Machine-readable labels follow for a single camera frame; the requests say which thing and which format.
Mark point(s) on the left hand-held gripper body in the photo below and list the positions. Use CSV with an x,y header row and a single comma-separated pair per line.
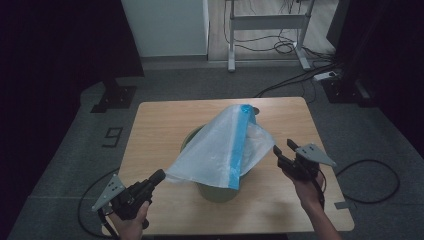
x,y
133,196

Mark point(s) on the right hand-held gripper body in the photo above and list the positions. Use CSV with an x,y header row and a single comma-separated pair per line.
x,y
301,170

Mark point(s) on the white blue-edged plastic bag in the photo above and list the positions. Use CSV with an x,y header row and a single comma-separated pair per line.
x,y
206,156

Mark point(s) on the green plastic bin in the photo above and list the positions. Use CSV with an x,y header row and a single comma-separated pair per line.
x,y
216,195

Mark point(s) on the person's right hand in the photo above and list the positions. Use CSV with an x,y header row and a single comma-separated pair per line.
x,y
308,193

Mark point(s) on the person's left hand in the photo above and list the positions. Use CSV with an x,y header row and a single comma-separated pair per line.
x,y
131,228

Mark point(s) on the dark round table grommet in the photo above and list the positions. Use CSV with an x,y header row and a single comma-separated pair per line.
x,y
256,110

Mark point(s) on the grey floor tape piece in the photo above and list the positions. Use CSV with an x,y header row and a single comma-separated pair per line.
x,y
341,205

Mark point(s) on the black stand base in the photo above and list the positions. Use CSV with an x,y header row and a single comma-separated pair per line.
x,y
343,91
115,96

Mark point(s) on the white power strip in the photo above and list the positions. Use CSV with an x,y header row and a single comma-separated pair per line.
x,y
324,76

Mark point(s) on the black curtain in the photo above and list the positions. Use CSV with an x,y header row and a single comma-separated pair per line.
x,y
383,40
50,50

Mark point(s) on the white cabinet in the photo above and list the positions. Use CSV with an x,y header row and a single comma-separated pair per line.
x,y
166,26

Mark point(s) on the white metal desk frame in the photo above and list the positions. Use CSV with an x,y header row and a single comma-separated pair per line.
x,y
266,21

